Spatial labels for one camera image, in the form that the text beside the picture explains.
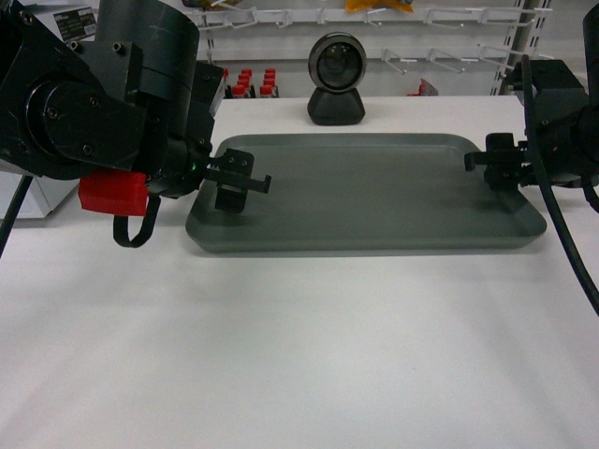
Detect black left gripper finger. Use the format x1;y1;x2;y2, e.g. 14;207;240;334
205;167;271;194
214;184;247;213

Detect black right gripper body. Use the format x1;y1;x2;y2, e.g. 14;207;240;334
484;133;537;192

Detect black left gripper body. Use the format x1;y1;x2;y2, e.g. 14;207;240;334
146;138;255;198

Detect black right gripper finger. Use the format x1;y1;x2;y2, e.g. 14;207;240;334
464;152;490;172

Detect silver grey tray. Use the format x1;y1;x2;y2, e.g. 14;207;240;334
186;134;547;253

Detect white checkout counter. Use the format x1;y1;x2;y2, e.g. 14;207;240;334
0;95;599;449

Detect red plastic clip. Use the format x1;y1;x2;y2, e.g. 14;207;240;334
78;168;149;217

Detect black barcode scanner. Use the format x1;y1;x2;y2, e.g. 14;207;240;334
307;32;367;126

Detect black cable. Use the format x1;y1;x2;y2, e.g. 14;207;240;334
519;53;599;319

